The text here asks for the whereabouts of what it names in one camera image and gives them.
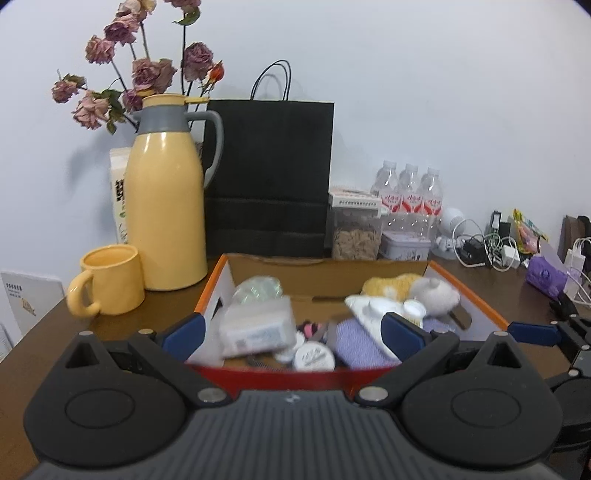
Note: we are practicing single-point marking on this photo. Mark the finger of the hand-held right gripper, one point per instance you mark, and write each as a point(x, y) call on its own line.
point(535, 333)

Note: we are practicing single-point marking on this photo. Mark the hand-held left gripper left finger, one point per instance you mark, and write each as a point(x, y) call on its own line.
point(184, 334)

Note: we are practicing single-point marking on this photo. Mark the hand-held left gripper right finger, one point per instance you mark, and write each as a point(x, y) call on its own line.
point(401, 337)

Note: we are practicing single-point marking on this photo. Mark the purple knitted cloth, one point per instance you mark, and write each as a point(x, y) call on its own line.
point(355, 346)

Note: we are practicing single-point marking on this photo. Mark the yellow white plush toy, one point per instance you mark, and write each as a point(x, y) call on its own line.
point(434, 295)

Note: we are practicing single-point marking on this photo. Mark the white plastic packet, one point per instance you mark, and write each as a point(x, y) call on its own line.
point(258, 330)

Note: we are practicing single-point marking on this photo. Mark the clear plastic bag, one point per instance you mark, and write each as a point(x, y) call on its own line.
point(256, 288)

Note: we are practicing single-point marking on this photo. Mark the round white jar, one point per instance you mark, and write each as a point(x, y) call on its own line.
point(314, 357)

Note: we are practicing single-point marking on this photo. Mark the orange cardboard box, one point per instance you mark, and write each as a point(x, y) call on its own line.
point(323, 277)

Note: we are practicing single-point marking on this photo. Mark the purple device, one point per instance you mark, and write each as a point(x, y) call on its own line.
point(547, 274)

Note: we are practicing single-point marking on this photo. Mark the brown flat stick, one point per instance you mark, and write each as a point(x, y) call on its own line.
point(461, 318)

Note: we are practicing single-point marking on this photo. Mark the small white charger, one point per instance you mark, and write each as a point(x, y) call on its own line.
point(510, 256)

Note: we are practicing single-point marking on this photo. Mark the yellow ceramic mug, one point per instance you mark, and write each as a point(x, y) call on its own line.
point(115, 281)

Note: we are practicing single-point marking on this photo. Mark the printed tin box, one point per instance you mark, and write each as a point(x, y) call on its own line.
point(405, 247)

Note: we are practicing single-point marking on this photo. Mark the yellow pink snack packet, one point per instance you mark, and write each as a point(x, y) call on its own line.
point(528, 230)

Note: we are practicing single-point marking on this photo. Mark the small white round cap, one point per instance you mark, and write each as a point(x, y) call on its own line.
point(286, 355)

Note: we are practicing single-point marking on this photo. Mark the clear seed container white lid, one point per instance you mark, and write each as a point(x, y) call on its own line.
point(355, 242)

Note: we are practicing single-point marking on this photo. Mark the black power adapter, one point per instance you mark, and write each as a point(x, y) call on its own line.
point(472, 249)

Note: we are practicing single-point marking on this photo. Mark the white astronaut figure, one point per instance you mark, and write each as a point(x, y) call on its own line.
point(450, 219)

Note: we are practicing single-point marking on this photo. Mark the yellow thermos jug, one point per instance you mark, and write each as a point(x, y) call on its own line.
point(161, 207)

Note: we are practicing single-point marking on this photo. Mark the white drink carton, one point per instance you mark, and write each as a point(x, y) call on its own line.
point(119, 194)

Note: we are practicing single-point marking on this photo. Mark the white flat box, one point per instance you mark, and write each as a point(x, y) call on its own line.
point(27, 300)

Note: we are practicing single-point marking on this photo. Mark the black paper bag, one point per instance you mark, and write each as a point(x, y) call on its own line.
point(272, 184)

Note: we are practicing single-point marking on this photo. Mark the blue white booklet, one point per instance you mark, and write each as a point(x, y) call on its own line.
point(3, 341)

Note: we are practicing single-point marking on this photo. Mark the dried pink rose bouquet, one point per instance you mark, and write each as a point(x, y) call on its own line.
point(150, 74)

